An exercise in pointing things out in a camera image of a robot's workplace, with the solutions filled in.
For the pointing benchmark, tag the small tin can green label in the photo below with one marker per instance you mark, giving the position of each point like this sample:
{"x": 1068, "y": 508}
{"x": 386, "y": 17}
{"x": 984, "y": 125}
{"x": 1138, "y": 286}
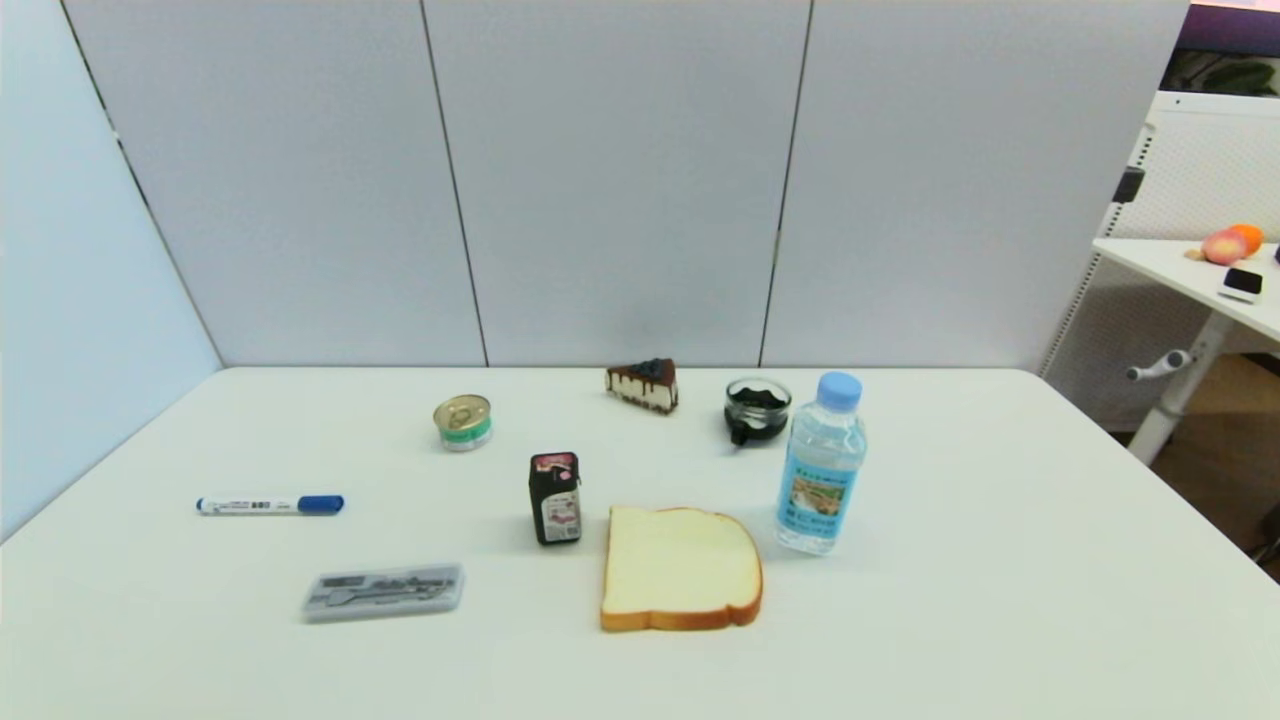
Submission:
{"x": 463, "y": 418}

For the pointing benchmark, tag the glass bowl with black contents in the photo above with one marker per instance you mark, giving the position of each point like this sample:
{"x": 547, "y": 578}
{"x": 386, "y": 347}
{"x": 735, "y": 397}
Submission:
{"x": 757, "y": 408}

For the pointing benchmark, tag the clear water bottle blue cap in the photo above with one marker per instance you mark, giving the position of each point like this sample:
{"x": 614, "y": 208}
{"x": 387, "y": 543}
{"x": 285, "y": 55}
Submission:
{"x": 822, "y": 450}

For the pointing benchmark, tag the clear plastic tool case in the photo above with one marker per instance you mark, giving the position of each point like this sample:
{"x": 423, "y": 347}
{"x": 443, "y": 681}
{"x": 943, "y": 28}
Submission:
{"x": 385, "y": 592}

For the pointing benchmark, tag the white pegboard panel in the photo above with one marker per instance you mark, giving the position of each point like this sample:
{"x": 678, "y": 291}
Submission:
{"x": 1215, "y": 160}

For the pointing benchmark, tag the dark wall picture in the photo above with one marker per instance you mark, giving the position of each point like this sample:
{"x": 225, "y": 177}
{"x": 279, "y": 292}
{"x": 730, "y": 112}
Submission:
{"x": 1225, "y": 60}

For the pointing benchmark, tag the small white black device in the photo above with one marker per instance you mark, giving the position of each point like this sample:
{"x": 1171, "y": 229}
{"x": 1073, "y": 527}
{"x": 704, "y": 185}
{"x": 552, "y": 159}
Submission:
{"x": 1242, "y": 283}

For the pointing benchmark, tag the orange fruit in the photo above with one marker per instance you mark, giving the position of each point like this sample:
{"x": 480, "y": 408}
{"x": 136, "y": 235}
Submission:
{"x": 1250, "y": 236}

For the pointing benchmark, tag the black clip on pegboard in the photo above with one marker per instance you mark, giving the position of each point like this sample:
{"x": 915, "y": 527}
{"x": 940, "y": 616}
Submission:
{"x": 1129, "y": 185}

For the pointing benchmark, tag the blue whiteboard marker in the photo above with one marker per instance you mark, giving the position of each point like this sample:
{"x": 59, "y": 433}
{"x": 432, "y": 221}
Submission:
{"x": 265, "y": 505}

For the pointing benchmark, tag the white bread slice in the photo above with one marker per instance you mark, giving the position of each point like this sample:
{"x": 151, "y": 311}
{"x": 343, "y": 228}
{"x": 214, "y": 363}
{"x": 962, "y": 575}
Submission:
{"x": 675, "y": 570}

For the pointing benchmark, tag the chocolate cake slice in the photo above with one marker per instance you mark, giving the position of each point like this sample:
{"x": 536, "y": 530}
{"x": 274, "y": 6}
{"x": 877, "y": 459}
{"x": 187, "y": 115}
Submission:
{"x": 645, "y": 385}

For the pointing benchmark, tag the small black carton red label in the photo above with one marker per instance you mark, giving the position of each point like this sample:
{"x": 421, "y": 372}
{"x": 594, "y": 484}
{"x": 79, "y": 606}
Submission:
{"x": 556, "y": 495}

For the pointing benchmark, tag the pink peach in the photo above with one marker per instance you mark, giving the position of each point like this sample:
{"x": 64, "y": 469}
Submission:
{"x": 1224, "y": 248}

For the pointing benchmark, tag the white side desk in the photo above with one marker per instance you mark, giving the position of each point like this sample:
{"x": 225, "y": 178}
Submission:
{"x": 1170, "y": 270}

